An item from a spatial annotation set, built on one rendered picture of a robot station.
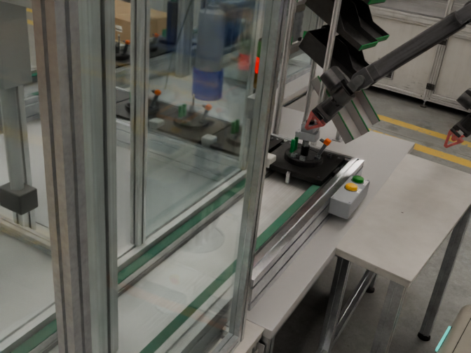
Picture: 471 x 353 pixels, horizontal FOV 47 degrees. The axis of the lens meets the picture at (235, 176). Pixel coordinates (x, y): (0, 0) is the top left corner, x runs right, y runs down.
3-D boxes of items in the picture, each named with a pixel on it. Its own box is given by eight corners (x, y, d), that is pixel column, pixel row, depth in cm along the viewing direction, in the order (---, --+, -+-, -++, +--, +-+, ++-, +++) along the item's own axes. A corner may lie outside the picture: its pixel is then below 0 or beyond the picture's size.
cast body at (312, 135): (319, 139, 195) (321, 120, 192) (315, 142, 192) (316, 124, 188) (297, 134, 199) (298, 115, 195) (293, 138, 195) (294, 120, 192)
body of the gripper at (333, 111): (312, 110, 184) (327, 96, 179) (322, 101, 192) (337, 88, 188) (324, 124, 184) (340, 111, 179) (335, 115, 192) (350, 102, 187)
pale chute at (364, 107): (372, 125, 231) (380, 120, 228) (357, 132, 222) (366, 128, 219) (340, 68, 233) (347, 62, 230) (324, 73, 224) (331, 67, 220)
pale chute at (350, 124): (361, 136, 219) (369, 131, 216) (345, 144, 210) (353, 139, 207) (327, 75, 221) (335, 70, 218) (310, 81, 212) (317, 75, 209)
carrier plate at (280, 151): (344, 162, 204) (345, 157, 203) (320, 185, 185) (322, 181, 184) (287, 144, 214) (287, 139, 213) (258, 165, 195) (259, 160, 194)
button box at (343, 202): (366, 195, 193) (370, 179, 190) (347, 220, 177) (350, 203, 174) (348, 188, 196) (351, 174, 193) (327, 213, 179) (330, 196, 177)
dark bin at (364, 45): (375, 46, 204) (386, 30, 199) (358, 51, 194) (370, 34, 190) (322, 1, 212) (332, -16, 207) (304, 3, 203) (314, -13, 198)
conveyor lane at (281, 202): (339, 183, 208) (344, 160, 204) (228, 301, 142) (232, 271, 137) (273, 162, 220) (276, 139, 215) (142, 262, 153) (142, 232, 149)
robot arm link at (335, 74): (366, 80, 174) (371, 80, 182) (344, 53, 175) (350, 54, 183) (337, 104, 179) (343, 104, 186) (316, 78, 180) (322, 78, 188)
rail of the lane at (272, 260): (359, 183, 210) (364, 157, 205) (249, 311, 139) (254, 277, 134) (345, 178, 212) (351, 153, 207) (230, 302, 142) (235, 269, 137)
